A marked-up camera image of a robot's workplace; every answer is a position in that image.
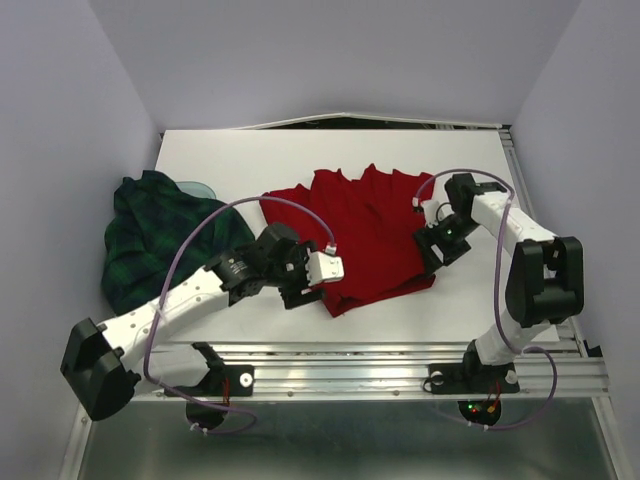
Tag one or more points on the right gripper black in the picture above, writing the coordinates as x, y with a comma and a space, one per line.
427, 237

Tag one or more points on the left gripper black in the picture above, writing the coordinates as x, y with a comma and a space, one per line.
293, 297

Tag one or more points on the red pleated skirt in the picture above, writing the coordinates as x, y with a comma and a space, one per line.
373, 222

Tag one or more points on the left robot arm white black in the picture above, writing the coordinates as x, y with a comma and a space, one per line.
107, 364

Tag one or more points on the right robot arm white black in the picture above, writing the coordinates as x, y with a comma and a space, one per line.
538, 278

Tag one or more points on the teal plastic piece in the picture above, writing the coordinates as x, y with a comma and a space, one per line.
196, 189

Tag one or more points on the green plaid skirt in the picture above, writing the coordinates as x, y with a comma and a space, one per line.
153, 217

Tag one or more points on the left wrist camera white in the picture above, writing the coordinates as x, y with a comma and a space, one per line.
322, 268

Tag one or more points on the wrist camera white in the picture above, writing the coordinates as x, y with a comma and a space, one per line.
322, 268
427, 208

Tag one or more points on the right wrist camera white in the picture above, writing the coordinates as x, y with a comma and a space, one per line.
427, 208

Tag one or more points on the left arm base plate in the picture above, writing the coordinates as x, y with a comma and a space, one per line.
223, 381

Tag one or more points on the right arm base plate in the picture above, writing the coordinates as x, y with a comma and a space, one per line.
455, 379

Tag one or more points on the aluminium frame rail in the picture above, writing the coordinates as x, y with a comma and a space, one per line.
342, 398

